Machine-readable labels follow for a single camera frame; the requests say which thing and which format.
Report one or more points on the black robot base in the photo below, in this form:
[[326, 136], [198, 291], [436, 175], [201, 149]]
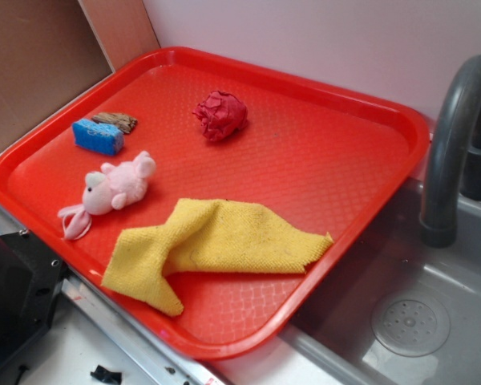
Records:
[[31, 276]]

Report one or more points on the crumpled red paper ball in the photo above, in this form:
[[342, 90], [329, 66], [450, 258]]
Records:
[[220, 115]]

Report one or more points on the grey toy faucet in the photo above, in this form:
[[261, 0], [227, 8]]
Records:
[[454, 163]]

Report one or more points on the brown wood piece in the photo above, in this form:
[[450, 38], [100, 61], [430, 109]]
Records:
[[124, 122]]

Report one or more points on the yellow microfiber cloth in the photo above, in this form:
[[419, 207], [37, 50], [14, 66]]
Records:
[[211, 236]]

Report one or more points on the grey toy sink basin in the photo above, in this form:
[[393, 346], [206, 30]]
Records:
[[395, 311]]

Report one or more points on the brown cardboard panel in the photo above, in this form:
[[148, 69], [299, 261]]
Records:
[[53, 51]]

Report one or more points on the blue sponge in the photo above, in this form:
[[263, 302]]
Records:
[[105, 139]]

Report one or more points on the pink plush toy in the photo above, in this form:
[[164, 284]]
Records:
[[112, 188]]

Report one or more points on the black tape scrap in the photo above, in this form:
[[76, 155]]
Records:
[[106, 376]]

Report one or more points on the red plastic tray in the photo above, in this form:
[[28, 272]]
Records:
[[323, 158]]

